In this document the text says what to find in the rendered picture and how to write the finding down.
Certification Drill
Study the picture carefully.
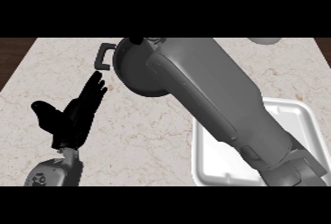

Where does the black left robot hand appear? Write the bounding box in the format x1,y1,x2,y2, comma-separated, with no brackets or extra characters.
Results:
29,71,109,151

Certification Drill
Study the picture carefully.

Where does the dark grey pot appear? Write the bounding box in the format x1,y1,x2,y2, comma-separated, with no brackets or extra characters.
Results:
92,37,171,98

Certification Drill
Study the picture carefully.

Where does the white tray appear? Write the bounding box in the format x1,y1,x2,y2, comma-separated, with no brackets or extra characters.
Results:
190,97,326,187

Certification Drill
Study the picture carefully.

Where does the pale grey rounded object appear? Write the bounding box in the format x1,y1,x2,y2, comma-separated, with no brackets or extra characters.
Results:
246,37,283,46

